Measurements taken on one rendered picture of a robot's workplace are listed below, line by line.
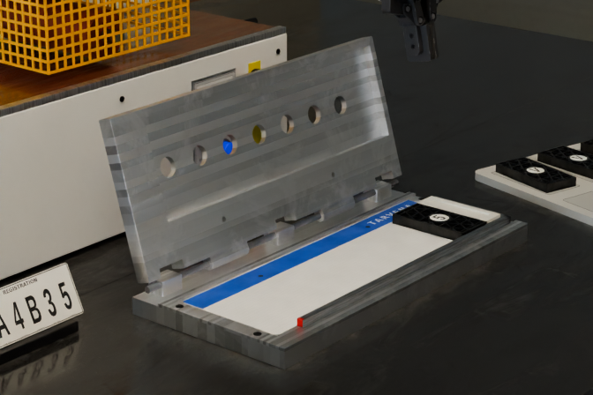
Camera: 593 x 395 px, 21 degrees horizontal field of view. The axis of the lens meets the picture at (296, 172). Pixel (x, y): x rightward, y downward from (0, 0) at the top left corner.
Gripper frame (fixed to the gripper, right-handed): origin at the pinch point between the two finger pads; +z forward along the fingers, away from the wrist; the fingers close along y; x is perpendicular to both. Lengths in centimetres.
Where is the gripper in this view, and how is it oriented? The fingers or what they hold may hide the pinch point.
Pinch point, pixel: (420, 41)
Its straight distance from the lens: 177.8
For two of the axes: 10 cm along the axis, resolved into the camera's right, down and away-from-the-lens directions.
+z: 1.5, 9.7, 2.0
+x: -7.6, -0.2, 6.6
